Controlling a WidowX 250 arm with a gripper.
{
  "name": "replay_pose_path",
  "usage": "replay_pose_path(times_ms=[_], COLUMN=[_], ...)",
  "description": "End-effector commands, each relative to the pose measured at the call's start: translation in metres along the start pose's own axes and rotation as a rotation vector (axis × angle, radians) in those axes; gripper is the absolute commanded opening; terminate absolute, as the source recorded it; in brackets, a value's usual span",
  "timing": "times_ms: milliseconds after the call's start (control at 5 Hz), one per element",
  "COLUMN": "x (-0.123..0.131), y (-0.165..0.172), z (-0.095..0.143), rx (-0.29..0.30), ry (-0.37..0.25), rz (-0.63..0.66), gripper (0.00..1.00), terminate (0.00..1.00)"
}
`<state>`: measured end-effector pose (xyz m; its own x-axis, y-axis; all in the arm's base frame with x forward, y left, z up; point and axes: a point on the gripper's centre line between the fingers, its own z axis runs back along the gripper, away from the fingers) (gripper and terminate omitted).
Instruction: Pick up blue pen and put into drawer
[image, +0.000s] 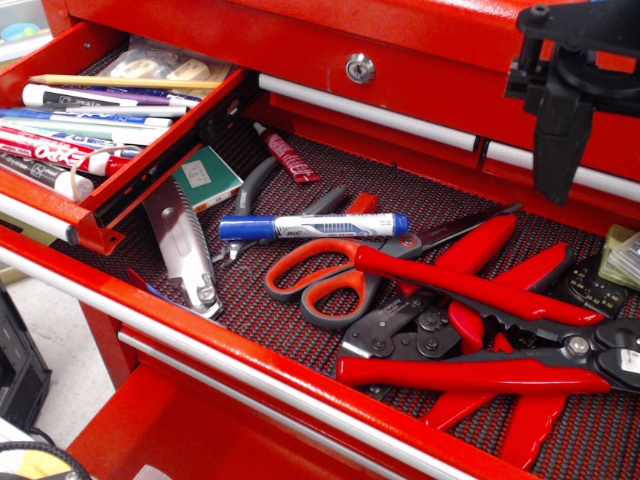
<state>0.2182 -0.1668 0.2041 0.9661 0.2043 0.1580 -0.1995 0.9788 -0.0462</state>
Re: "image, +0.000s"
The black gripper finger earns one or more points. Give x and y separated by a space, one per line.
563 127

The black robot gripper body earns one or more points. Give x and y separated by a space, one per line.
565 39

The blue BIC marker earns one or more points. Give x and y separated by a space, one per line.
312 226

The black red mesh drawer liner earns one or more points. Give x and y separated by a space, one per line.
594 437

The purple pen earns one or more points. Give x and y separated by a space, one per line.
154 98

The silver pen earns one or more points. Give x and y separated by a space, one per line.
156 111

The clear plastic parts box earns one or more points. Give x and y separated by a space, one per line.
620 259

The silver cabinet lock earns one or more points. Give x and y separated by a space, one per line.
360 69

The small red plastic piece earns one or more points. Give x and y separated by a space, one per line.
365 203

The red threadlocker tube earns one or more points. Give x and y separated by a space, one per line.
286 156

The red and grey scissors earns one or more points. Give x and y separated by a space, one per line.
333 294

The green notebook box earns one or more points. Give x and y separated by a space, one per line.
207 179

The silver utility knife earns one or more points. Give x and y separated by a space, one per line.
183 247

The clear bag of erasers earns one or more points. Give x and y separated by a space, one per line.
150 59

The green white marker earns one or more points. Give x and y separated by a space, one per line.
118 134

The blue tape piece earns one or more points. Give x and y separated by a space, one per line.
141 284

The tan rubber band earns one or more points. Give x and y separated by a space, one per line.
82 165

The yellow wooden pencil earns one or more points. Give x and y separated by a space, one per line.
72 80

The black capped white marker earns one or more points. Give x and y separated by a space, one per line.
34 95

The blue white marker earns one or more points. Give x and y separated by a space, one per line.
135 121

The red Expo marker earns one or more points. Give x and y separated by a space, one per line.
37 147

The black plastic crate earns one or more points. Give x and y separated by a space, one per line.
25 377

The yellow black object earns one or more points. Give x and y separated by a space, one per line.
35 460

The silver closed drawer handle right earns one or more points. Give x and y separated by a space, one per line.
555 177

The silver closed drawer handle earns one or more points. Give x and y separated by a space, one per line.
555 177
379 116

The silver closed drawer handle left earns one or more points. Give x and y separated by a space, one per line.
379 116

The red handled wire stripper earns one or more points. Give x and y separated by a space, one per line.
513 340

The red handled crimping tool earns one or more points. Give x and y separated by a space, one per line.
416 325

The grey handled flush cutters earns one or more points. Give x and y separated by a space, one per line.
268 191

